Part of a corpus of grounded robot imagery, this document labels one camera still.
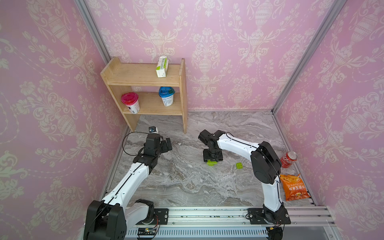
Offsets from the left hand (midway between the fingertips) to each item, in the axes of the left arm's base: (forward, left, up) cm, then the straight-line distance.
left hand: (163, 141), depth 85 cm
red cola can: (-8, -71, -4) cm, 71 cm away
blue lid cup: (+23, -1, +17) cm, 28 cm away
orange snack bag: (-22, -71, -8) cm, 74 cm away
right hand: (-6, -28, -11) cm, 31 cm away
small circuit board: (-41, +5, -18) cm, 45 cm away
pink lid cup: (+16, +18, +16) cm, 29 cm away
